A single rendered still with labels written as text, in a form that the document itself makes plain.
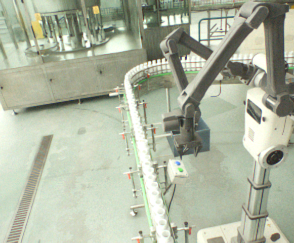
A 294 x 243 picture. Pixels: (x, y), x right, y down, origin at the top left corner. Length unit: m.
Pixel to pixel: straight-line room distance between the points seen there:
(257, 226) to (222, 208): 0.90
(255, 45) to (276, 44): 4.59
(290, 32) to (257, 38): 0.57
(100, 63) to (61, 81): 0.79
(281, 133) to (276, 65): 0.47
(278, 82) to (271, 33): 0.19
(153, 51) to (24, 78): 3.29
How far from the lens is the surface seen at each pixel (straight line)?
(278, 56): 1.06
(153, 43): 6.87
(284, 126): 1.42
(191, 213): 2.75
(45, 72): 5.06
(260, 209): 1.86
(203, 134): 2.17
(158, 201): 1.29
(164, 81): 3.28
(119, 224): 2.74
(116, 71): 4.95
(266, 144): 1.45
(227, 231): 2.32
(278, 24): 1.02
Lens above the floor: 2.09
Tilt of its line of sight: 30 degrees down
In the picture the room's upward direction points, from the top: 7 degrees counter-clockwise
